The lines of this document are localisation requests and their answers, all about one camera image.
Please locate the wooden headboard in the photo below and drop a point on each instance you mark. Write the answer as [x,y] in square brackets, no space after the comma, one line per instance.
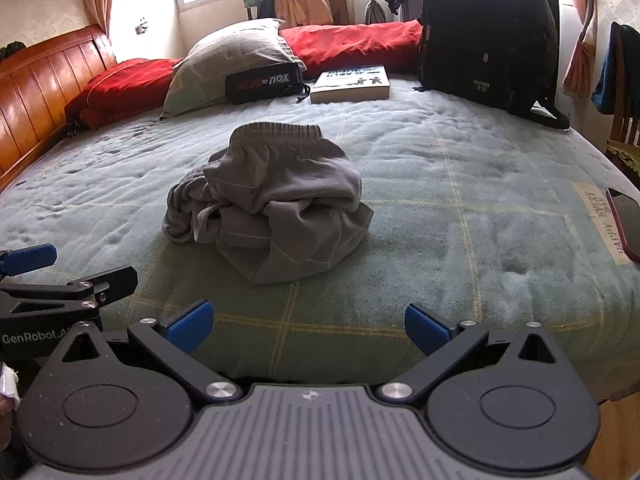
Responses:
[40,90]

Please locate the metal wall hook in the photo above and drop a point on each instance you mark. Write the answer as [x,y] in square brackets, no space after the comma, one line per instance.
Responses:
[142,26]

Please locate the small dark object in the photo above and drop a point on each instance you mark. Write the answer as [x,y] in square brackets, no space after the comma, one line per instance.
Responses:
[74,128]

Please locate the grey pants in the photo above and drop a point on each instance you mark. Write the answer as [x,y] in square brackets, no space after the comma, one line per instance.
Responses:
[280,185]

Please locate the red crumpled blanket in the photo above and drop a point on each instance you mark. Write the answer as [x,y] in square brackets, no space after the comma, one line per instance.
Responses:
[350,42]

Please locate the red folded quilt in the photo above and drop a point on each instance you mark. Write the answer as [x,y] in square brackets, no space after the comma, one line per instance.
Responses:
[120,85]

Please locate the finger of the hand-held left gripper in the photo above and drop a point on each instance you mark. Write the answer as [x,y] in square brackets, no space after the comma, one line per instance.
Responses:
[100,282]
[30,257]

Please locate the wooden chair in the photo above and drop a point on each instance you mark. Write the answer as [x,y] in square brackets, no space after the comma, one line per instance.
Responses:
[625,115]

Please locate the grey green pillow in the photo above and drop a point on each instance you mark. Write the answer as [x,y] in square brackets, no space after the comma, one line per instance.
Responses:
[225,55]

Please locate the blue green garment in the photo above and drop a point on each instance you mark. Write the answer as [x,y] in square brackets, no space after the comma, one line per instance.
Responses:
[607,80]

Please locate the black zip pouch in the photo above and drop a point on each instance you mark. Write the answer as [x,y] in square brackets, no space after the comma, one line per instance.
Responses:
[260,82]

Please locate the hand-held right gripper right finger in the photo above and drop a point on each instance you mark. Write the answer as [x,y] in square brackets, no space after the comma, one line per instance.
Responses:
[425,330]

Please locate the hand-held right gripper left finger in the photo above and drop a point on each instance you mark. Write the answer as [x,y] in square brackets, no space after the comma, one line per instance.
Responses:
[190,327]

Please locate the yellow green seat cushion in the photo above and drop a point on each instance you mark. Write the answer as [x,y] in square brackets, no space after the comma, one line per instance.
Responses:
[622,157]

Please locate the thick paperback book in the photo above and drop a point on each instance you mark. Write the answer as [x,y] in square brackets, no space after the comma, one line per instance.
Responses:
[350,91]

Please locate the small black cloth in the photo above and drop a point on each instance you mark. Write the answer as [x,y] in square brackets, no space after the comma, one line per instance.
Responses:
[10,50]

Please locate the red smartphone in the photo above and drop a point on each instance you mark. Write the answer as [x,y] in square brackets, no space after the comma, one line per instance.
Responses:
[627,220]

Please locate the black backpack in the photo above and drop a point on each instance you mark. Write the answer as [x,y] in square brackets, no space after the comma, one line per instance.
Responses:
[480,35]

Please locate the brown cardboard boxes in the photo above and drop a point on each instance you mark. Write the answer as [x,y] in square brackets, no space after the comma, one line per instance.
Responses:
[320,7]

